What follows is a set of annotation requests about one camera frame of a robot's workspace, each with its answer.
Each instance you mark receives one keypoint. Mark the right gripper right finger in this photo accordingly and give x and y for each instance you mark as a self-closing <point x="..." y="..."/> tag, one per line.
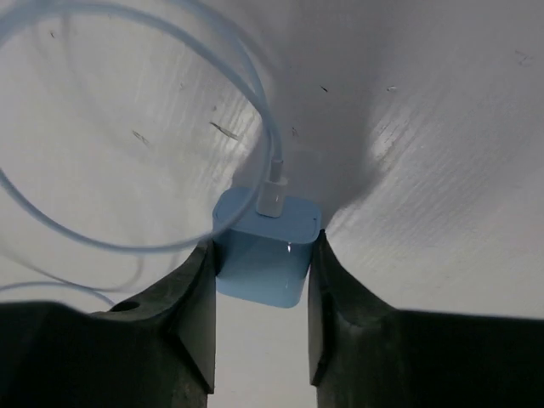
<point x="364" y="352"/>

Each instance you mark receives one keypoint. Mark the blue charger plug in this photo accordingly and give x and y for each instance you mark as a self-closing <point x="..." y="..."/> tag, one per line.
<point x="266" y="260"/>

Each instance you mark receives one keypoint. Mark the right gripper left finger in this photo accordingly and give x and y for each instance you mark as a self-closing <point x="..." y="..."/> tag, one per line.
<point x="154" y="349"/>

